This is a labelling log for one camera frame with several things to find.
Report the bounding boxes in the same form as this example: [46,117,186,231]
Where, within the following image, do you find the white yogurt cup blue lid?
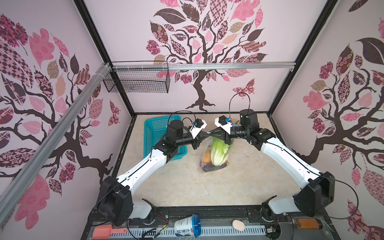
[174,214,202,238]

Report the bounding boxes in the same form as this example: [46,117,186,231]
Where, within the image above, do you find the beige egg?
[232,220,246,232]

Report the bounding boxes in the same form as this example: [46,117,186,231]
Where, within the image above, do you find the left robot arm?
[95,119,209,226]

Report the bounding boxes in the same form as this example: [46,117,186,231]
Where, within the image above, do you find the napa cabbage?
[211,138,234,166]

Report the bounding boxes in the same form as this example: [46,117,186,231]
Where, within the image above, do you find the aluminium rail back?
[113,62,296,71]

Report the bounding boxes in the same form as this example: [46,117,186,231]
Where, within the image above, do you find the teal plastic basket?
[143,115,188,160]

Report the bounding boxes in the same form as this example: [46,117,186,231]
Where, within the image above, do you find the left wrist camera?
[189,119,207,139]

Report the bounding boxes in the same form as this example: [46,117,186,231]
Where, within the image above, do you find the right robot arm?
[215,110,336,218]

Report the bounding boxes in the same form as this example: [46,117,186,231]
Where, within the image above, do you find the pink plastic scoop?
[92,225,128,240]

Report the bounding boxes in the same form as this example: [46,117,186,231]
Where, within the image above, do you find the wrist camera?
[215,116,233,135]
[189,119,207,139]

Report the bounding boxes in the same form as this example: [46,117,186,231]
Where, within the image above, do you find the black wire basket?
[103,60,171,94]

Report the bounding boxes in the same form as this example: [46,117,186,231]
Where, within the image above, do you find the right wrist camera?
[215,116,233,135]

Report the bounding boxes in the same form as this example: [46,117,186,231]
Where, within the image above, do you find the white slotted cable duct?
[109,226,267,240]

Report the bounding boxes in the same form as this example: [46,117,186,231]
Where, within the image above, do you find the aluminium rail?
[113,62,296,71]
[1,63,111,224]

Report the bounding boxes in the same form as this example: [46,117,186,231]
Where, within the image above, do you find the aluminium rail left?
[1,63,111,224]

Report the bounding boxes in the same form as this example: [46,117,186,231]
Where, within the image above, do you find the clear zip top bag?
[200,135,234,173]

